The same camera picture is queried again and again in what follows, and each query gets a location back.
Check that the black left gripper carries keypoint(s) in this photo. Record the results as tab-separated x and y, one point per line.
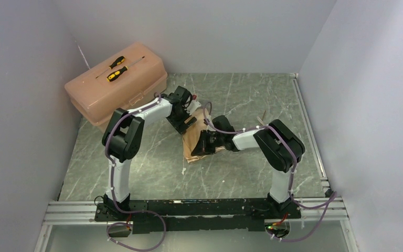
180	126

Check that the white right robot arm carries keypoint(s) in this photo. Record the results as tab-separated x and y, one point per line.
280	146

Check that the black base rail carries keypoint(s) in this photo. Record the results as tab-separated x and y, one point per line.
252	214

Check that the orange cloth napkin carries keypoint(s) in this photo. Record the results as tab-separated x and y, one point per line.
192	136

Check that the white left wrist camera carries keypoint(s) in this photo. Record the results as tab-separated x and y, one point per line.
193	105

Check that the upper yellow black screwdriver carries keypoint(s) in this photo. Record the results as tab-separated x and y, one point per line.
115	63

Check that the lower yellow black screwdriver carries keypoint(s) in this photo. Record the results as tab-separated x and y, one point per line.
117	73

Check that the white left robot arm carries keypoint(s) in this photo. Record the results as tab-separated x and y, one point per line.
123	137

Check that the pink plastic toolbox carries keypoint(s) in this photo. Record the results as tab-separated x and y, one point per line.
96	98

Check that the yellow black screwdriver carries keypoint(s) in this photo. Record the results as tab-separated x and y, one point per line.
117	73
115	63

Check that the aluminium frame rail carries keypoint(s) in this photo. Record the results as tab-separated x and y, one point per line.
83	212

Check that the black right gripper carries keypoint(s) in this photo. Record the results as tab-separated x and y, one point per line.
203	147

